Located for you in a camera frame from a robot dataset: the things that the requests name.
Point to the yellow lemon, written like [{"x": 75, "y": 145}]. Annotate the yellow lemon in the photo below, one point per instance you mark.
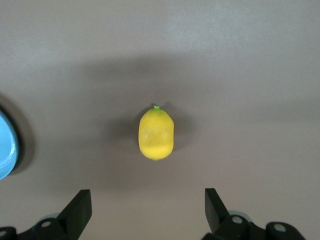
[{"x": 156, "y": 135}]

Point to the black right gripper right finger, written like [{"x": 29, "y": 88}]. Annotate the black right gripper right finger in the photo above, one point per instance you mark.
[{"x": 217, "y": 217}]

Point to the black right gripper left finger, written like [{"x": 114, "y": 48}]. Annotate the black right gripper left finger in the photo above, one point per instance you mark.
[{"x": 77, "y": 215}]

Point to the blue plate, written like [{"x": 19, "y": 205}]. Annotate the blue plate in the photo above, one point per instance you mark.
[{"x": 6, "y": 147}]

